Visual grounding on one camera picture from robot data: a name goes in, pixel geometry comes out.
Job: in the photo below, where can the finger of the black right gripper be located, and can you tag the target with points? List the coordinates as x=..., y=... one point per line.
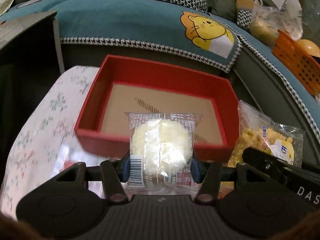
x=209, y=176

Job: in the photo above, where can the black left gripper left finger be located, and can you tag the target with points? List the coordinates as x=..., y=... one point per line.
x=113, y=174

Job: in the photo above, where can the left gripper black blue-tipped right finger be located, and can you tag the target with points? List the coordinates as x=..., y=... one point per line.
x=260, y=160

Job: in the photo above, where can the clear bag yellow snacks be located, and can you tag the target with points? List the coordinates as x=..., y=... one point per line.
x=260, y=132

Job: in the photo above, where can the clear rice cracker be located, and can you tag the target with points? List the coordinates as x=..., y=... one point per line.
x=161, y=153

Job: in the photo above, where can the floral white tablecloth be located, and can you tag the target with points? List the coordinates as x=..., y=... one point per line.
x=48, y=136

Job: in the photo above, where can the red cardboard box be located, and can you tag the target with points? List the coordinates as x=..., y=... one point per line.
x=125, y=84

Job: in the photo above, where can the orange plastic basket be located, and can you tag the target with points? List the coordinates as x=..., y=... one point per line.
x=301, y=64

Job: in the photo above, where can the yellow round fruit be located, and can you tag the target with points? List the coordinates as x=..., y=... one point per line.
x=310, y=47

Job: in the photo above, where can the dark green sofa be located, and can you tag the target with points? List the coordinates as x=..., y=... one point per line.
x=252, y=80

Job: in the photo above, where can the clear plastic bag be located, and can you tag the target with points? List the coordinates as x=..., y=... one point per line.
x=267, y=21

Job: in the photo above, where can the teal lion sofa cover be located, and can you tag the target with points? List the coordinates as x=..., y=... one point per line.
x=163, y=27

